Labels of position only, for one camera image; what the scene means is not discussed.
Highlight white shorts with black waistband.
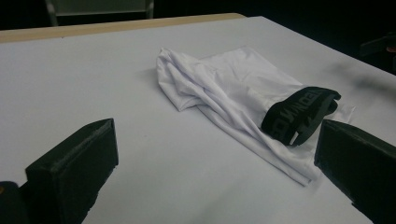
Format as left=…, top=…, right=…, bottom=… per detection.
left=156, top=46, right=357, bottom=187

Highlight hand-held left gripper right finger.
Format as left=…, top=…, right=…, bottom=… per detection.
left=314, top=119, right=396, bottom=224

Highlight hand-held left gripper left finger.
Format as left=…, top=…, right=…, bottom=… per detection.
left=25, top=118, right=120, bottom=224

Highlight white table board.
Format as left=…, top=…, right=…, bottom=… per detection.
left=0, top=16, right=396, bottom=224

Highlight white metal shelf stand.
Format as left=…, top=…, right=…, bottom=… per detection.
left=45, top=0, right=155, bottom=27

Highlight wooden table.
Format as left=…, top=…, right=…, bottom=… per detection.
left=0, top=12, right=247, bottom=44

